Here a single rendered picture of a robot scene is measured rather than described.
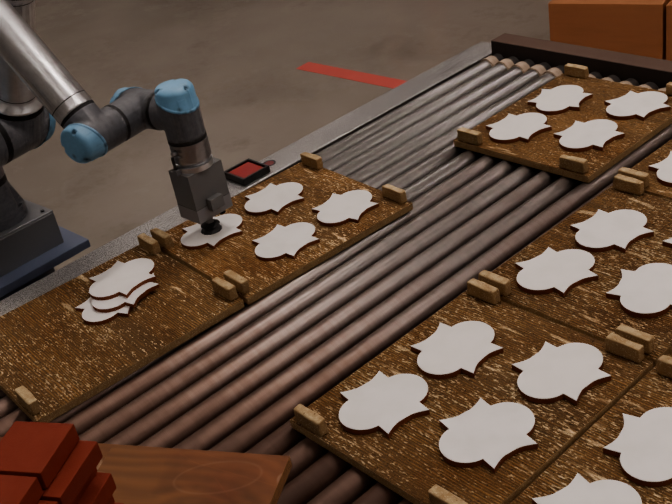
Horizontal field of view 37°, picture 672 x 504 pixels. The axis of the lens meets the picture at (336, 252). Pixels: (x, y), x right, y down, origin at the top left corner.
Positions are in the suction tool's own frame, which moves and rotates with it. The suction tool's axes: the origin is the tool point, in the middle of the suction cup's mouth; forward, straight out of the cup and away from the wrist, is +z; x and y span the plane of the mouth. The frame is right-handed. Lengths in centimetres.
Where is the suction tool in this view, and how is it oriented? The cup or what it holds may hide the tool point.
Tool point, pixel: (212, 231)
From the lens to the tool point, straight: 200.9
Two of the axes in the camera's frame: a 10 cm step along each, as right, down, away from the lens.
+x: -7.0, -2.6, 6.6
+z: 1.7, 8.4, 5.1
